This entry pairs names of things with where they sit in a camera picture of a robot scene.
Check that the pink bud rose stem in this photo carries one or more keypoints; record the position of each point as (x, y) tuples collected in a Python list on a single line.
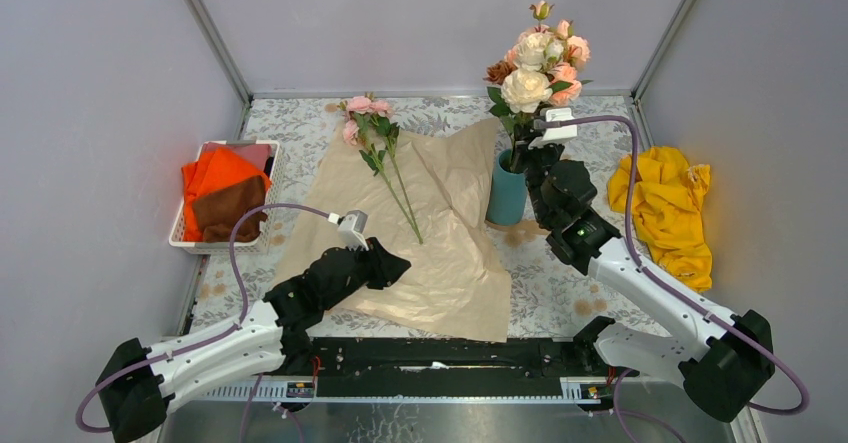
[(572, 53)]

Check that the brown cloth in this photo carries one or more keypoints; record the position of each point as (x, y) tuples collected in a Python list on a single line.
[(217, 213)]

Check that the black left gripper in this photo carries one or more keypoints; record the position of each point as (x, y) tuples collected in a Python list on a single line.
[(386, 269)]

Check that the peach rose stem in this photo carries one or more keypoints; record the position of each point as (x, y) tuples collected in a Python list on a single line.
[(540, 12)]

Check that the teal cylindrical vase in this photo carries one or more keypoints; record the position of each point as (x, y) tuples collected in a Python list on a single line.
[(508, 194)]

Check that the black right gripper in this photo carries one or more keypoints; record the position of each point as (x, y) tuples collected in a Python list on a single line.
[(545, 148)]

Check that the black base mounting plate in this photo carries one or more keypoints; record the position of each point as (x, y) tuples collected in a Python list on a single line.
[(413, 368)]

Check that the brown paper ribbon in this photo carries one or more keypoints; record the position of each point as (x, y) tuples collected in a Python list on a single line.
[(523, 227)]

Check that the aluminium frame rail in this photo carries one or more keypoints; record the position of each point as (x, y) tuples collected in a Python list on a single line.
[(220, 50)]

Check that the floral patterned table mat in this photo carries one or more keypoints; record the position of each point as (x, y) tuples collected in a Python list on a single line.
[(548, 299)]

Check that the yellow crumpled cloth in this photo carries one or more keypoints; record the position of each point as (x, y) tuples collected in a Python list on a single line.
[(667, 213)]

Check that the peach kraft wrapping paper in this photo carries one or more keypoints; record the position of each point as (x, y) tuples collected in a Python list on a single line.
[(457, 285)]

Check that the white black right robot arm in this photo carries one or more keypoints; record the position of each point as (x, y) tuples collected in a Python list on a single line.
[(707, 352)]

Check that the orange cloth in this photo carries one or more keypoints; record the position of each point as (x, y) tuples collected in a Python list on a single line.
[(214, 171)]

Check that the pink cloth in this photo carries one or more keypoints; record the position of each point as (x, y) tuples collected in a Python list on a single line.
[(258, 154)]

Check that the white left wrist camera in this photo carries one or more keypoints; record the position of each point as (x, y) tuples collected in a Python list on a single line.
[(350, 228)]

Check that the cream rose stem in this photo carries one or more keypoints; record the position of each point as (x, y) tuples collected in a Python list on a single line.
[(524, 94)]

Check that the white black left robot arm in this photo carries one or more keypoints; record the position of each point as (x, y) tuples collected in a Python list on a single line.
[(140, 386)]

